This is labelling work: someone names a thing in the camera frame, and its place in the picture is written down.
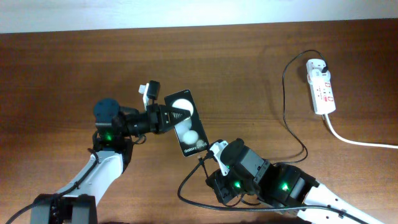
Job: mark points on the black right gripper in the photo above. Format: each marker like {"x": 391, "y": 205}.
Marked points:
{"x": 216, "y": 181}

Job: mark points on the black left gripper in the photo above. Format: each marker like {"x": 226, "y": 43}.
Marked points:
{"x": 158, "y": 123}

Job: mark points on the black Samsung flip phone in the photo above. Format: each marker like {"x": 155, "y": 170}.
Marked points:
{"x": 190, "y": 132}

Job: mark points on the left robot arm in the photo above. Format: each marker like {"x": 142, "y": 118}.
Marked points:
{"x": 118, "y": 130}

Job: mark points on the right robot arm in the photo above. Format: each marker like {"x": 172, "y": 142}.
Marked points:
{"x": 243, "y": 172}

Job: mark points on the white USB charger adapter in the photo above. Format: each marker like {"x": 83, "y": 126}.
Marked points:
{"x": 317, "y": 70}

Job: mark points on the white power strip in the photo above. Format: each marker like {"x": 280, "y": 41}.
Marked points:
{"x": 322, "y": 94}

